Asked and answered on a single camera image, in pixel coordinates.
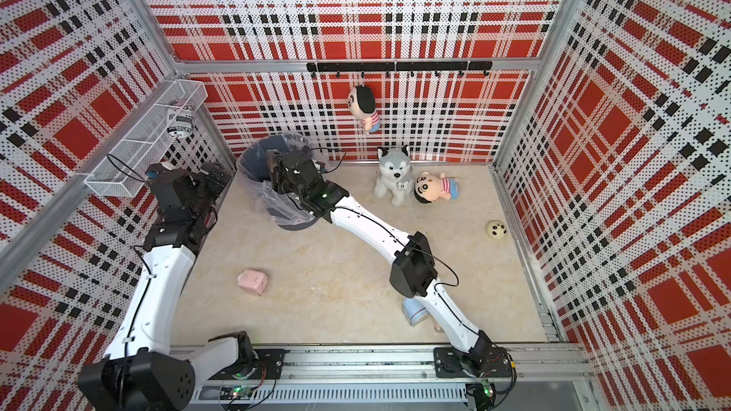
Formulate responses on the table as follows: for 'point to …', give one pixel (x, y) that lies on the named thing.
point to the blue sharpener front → (414, 311)
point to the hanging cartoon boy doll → (362, 106)
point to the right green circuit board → (487, 387)
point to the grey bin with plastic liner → (256, 170)
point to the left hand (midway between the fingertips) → (221, 173)
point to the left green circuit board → (241, 392)
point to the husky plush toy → (396, 178)
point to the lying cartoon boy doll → (428, 188)
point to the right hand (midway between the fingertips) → (268, 155)
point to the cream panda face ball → (496, 229)
